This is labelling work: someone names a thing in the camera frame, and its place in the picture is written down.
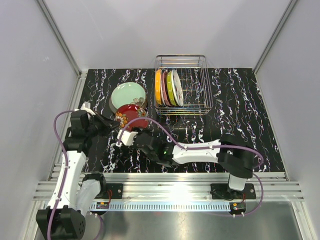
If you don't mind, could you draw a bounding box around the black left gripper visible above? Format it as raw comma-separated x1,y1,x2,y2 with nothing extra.
85,111,120,139

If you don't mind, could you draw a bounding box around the red floral plate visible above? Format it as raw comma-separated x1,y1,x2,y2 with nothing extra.
115,104,149,131

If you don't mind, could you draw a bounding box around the pink polka dot plate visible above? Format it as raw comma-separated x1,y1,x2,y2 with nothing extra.
161,69,171,107

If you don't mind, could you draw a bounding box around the yellow polka dot plate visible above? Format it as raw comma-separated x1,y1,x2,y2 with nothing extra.
154,69,162,105

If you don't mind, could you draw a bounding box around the lime green polka dot plate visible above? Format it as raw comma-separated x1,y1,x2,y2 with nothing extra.
166,70,178,107

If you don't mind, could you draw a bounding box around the white watermelon pattern plate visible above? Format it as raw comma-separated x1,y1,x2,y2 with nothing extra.
172,69,184,107

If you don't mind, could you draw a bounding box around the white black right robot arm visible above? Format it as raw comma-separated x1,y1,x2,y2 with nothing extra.
130,131,259,201

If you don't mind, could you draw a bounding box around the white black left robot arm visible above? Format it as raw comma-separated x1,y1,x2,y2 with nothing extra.
36,110,120,240

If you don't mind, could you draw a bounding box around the mint green floral plate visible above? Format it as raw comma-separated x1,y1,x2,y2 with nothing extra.
111,82,147,109

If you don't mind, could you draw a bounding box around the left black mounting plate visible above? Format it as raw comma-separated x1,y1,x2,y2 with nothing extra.
95,183,124,200

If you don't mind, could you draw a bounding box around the black mounting plate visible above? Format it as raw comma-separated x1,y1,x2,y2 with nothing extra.
210,183,257,201
95,183,124,200

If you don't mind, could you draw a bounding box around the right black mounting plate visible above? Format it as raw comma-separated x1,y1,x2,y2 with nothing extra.
210,183,257,201

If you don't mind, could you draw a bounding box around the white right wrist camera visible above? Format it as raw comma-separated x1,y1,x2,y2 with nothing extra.
116,130,138,146

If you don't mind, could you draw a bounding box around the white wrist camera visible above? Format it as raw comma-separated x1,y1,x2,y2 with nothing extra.
79,101,96,116
116,130,138,146

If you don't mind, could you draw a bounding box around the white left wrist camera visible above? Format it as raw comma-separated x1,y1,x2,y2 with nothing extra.
79,101,96,116

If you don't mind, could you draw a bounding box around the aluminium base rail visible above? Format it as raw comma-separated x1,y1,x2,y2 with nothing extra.
33,172,306,203

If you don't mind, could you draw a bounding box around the metal wire dish rack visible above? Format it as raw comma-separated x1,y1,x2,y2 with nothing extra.
154,54,213,116

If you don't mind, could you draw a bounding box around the white slotted cable duct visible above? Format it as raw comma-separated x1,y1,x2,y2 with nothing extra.
89,201,231,212

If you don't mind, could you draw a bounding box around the left aluminium frame post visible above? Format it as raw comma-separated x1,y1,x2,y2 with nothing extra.
35,0,82,78

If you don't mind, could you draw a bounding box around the aluminium frame post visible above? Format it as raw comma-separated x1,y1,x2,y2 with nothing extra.
35,0,82,78
253,0,299,75

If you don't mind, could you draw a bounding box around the right aluminium frame post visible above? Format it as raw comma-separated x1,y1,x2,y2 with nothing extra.
253,0,299,75

